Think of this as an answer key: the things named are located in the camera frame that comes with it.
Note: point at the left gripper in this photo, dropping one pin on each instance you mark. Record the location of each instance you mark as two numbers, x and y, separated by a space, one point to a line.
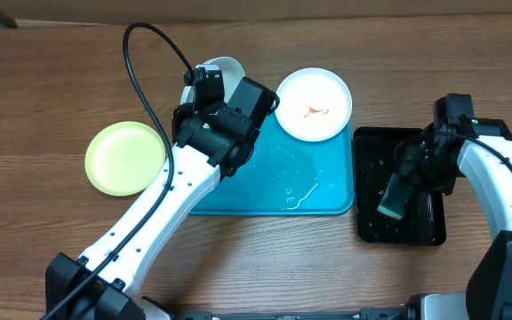
180 117

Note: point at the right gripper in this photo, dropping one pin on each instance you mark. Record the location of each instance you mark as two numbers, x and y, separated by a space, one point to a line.
409 172

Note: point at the green sponge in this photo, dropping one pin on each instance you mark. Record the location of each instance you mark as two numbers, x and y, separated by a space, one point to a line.
394 200

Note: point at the white plate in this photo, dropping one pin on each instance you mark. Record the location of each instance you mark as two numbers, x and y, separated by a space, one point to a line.
232 73
315 104

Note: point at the yellow-green plate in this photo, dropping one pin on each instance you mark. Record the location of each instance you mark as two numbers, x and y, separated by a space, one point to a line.
124 158

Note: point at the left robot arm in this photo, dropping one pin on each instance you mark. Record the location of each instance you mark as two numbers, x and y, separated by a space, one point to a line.
104 281

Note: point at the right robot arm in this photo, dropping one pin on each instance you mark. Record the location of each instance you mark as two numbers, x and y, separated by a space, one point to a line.
486 163

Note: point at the black plastic tray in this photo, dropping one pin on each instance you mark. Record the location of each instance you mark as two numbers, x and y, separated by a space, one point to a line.
374 162

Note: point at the teal plastic tray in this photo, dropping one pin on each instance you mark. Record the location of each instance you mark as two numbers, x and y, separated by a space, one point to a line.
289 177

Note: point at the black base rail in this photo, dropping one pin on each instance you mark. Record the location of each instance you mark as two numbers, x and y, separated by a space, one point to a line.
363 314

